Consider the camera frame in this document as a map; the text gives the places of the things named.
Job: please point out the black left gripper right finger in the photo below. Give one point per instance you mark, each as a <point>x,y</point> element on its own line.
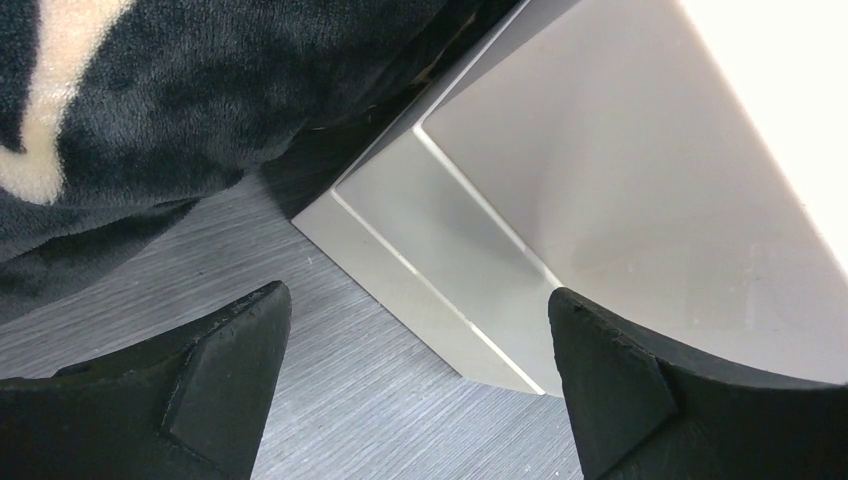
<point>644,406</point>

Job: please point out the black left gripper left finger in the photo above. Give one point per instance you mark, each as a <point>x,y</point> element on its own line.
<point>190,403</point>

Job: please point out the white pink drawer organizer box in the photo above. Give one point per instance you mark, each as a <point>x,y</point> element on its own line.
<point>681,163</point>

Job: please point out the black floral plush blanket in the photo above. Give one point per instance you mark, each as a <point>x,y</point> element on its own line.
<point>118,117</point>

